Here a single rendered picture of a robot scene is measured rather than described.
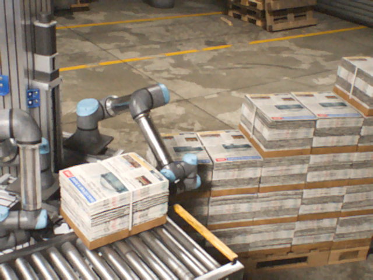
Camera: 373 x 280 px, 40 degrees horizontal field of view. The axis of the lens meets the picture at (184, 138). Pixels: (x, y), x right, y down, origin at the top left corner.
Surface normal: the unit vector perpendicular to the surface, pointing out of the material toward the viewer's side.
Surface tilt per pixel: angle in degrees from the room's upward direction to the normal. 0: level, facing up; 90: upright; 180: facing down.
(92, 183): 1
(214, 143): 1
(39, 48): 90
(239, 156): 1
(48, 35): 90
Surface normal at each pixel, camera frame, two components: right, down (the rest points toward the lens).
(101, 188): 0.09, -0.89
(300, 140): 0.28, 0.45
